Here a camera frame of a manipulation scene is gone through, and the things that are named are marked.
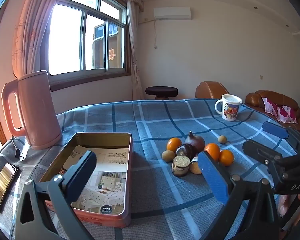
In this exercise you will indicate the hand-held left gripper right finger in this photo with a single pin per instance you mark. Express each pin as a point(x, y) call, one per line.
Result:
point(212, 177)

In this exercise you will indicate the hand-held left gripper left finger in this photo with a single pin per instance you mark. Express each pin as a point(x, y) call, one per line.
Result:
point(82, 177)

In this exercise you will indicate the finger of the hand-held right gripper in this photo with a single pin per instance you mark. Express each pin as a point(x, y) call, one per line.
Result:
point(257, 151)
point(275, 130)

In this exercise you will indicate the orange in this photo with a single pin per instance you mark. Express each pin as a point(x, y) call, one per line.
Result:
point(212, 150)
point(226, 158)
point(173, 143)

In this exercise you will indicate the small round longan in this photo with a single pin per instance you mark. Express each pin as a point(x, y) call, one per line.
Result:
point(222, 139)

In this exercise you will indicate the dark brown shiny fruit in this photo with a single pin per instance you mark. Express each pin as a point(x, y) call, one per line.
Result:
point(183, 151)

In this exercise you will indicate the rectangular metal tin box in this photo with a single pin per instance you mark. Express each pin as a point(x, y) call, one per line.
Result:
point(102, 218)

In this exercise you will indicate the kiwi fruit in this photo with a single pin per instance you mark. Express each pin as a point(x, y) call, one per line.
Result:
point(167, 155)

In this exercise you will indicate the pink floral pillow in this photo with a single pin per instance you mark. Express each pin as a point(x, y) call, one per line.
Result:
point(282, 111)

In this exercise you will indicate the printed paper liner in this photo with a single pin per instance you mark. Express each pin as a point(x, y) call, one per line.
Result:
point(110, 180)

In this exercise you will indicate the brown leather sofa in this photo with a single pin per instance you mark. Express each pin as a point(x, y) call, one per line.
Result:
point(255, 100)

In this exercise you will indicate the white printed mug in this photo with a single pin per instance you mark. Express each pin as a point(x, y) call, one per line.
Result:
point(230, 112)

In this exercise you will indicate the blue plaid tablecloth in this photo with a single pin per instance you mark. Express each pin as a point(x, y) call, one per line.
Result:
point(152, 205)

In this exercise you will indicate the black kettle power plug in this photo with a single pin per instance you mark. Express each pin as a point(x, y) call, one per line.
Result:
point(19, 152)

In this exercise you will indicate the brown leather armchair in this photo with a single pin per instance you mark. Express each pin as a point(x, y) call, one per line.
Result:
point(211, 90)

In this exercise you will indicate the black smartphone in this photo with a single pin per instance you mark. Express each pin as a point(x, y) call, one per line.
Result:
point(2, 185)

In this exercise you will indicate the pink electric kettle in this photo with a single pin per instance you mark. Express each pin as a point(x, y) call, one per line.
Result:
point(37, 110)

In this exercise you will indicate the dark round stool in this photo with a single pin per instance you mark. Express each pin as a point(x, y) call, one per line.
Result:
point(161, 90)

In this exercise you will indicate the red paper window decoration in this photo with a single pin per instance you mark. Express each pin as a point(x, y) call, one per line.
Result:
point(112, 54)

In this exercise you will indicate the cream curtain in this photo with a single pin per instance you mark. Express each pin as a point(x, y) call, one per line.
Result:
point(135, 55)

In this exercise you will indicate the sliding glass window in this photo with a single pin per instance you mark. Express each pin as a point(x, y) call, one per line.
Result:
point(65, 42)

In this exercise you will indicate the pink patterned curtain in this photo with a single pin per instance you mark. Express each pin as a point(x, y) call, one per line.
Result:
point(32, 30)

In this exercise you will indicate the white air conditioner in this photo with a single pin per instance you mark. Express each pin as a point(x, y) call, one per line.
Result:
point(172, 12)

